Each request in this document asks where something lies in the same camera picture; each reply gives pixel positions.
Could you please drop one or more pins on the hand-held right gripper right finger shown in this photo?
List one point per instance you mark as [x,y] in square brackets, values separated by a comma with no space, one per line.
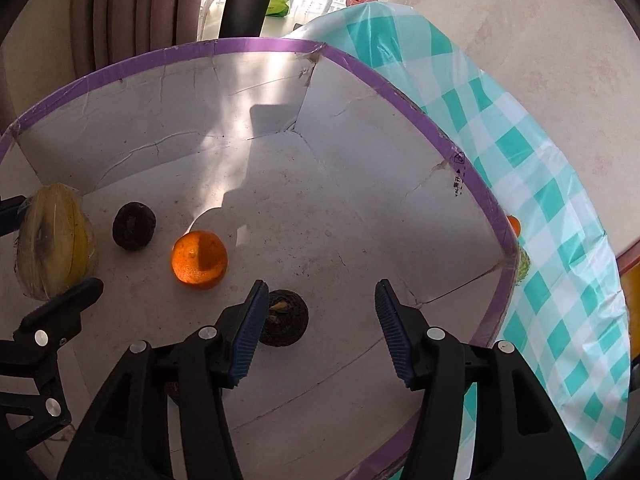
[395,335]

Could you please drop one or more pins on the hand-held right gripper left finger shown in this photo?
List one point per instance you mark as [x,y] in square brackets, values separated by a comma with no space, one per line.
[245,335]

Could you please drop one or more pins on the orange tangerine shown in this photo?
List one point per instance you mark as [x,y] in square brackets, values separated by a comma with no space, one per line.
[514,225]
[200,260]

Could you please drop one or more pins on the plastic-wrapped cut yellow fruit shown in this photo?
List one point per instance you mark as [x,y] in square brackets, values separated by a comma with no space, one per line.
[55,240]

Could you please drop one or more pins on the plastic-wrapped green netted fruit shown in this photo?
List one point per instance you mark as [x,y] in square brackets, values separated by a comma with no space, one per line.
[524,265]

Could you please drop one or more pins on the teal white checkered tablecloth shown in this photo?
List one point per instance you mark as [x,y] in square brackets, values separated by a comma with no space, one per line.
[550,310]

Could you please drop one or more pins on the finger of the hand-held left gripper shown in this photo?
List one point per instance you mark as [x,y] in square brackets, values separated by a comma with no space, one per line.
[7,220]
[60,307]

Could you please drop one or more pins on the pink-brown curtain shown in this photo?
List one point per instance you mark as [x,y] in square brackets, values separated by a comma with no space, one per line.
[125,5]

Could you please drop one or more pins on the green bag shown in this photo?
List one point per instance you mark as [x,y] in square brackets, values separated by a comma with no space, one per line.
[277,4]

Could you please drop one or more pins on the dark brown water chestnut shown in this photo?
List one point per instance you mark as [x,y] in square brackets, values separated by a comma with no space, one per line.
[287,320]
[134,225]

